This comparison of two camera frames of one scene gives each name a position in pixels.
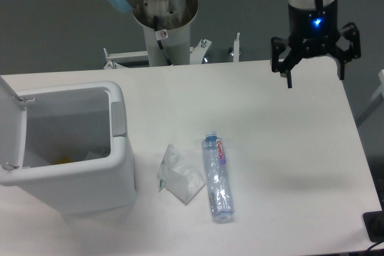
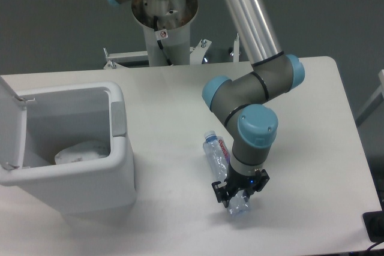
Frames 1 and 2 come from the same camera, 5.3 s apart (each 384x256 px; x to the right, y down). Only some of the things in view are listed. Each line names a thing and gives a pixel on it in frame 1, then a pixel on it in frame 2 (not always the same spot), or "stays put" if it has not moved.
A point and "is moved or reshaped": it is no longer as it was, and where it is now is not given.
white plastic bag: (179, 176) to (84, 150)
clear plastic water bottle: (214, 155) is moved or reshaped
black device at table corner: (374, 222) stays put
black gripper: (314, 33) to (236, 181)
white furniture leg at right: (377, 98) stays put
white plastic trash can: (68, 144) stays put
